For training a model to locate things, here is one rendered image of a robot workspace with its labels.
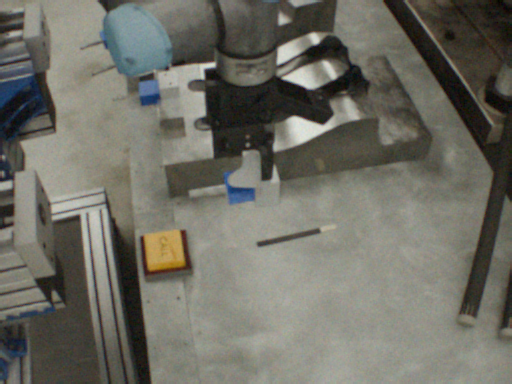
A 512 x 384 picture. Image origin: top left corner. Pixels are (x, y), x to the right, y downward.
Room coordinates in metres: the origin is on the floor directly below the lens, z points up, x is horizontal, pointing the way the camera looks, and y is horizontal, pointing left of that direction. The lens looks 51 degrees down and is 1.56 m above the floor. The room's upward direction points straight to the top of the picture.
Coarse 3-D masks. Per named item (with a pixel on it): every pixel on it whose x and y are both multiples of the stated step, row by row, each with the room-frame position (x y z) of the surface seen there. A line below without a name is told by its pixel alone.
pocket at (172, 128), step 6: (168, 120) 0.70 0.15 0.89; (174, 120) 0.70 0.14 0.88; (180, 120) 0.71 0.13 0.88; (162, 126) 0.70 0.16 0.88; (168, 126) 0.70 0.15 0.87; (174, 126) 0.70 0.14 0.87; (180, 126) 0.71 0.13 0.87; (162, 132) 0.68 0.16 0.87; (168, 132) 0.69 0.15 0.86; (174, 132) 0.69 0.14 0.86; (180, 132) 0.69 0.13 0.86; (162, 138) 0.67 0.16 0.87; (168, 138) 0.68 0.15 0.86; (174, 138) 0.68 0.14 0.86
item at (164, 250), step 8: (168, 232) 0.49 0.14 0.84; (176, 232) 0.49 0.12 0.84; (152, 240) 0.48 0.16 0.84; (160, 240) 0.48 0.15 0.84; (168, 240) 0.48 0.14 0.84; (176, 240) 0.48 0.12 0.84; (152, 248) 0.46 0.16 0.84; (160, 248) 0.46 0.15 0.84; (168, 248) 0.46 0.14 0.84; (176, 248) 0.46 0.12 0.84; (152, 256) 0.45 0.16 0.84; (160, 256) 0.45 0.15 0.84; (168, 256) 0.45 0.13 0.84; (176, 256) 0.45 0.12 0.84; (152, 264) 0.43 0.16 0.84; (160, 264) 0.43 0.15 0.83; (168, 264) 0.44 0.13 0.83; (176, 264) 0.44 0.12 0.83; (184, 264) 0.44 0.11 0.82
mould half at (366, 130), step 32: (320, 32) 0.91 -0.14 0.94; (320, 64) 0.81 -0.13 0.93; (384, 64) 0.91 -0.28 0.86; (192, 96) 0.76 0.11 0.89; (352, 96) 0.71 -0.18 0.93; (384, 96) 0.80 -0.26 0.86; (192, 128) 0.68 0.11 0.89; (288, 128) 0.68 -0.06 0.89; (320, 128) 0.65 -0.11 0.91; (352, 128) 0.66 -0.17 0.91; (384, 128) 0.71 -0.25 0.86; (192, 160) 0.60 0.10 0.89; (224, 160) 0.61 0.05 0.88; (288, 160) 0.63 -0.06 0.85; (352, 160) 0.66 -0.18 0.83; (384, 160) 0.67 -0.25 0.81
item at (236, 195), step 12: (276, 180) 0.50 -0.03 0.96; (192, 192) 0.50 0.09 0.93; (204, 192) 0.50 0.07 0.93; (216, 192) 0.50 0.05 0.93; (228, 192) 0.49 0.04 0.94; (240, 192) 0.49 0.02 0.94; (252, 192) 0.50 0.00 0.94; (276, 192) 0.50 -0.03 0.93; (264, 204) 0.50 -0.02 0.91; (276, 204) 0.50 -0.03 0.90
